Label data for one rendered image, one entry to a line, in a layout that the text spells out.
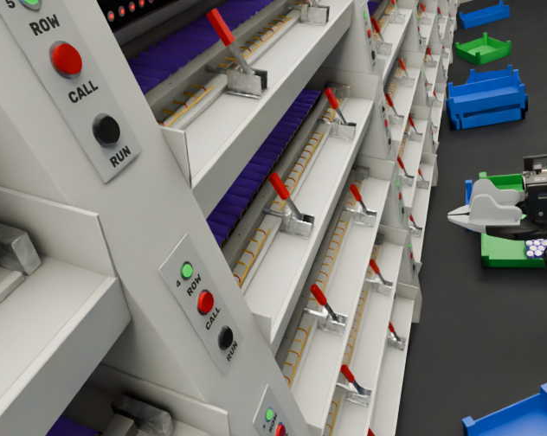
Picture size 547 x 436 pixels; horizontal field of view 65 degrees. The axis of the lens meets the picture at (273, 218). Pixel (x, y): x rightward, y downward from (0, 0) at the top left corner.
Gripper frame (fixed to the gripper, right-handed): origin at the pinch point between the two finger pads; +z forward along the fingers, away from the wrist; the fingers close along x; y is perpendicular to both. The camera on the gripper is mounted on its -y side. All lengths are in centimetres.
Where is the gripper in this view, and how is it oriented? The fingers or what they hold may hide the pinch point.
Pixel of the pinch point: (458, 220)
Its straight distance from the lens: 67.6
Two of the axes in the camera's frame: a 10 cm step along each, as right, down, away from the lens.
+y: -3.4, -7.9, -5.1
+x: -3.4, 6.1, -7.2
